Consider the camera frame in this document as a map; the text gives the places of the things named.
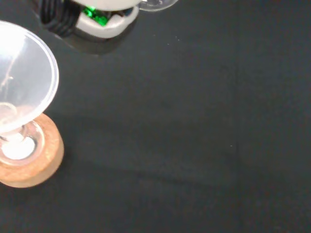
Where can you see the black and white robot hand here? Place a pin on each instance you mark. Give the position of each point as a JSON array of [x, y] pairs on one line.
[[97, 24]]

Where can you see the clear plastic funnel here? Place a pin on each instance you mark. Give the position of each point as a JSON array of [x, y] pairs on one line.
[[26, 77]]

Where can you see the clear round-bottom flask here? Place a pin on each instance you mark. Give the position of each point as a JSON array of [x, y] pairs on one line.
[[19, 145]]

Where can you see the black bench cloth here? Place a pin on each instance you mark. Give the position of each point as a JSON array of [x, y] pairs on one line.
[[184, 136]]

